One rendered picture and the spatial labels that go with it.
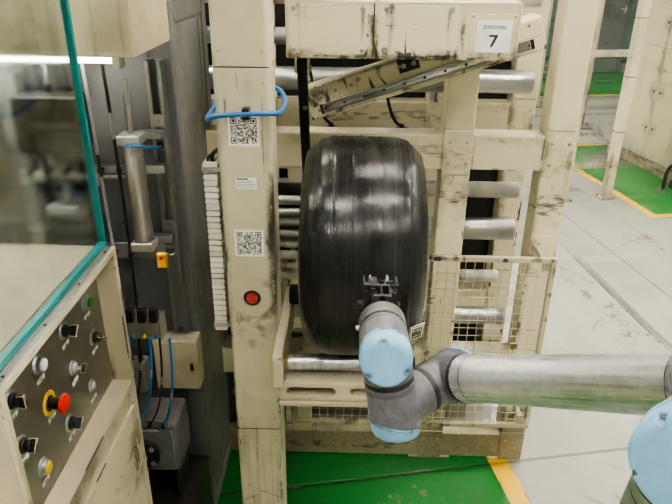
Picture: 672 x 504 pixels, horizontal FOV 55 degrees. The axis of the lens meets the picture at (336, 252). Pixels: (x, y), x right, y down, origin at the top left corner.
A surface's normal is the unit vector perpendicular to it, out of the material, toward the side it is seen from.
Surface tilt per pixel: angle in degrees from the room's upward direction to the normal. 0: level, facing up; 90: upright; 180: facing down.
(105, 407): 0
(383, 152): 14
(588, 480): 0
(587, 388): 82
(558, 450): 0
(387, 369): 78
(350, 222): 55
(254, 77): 90
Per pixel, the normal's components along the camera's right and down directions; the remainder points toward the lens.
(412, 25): -0.02, 0.43
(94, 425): 0.01, -0.90
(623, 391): -0.84, 0.10
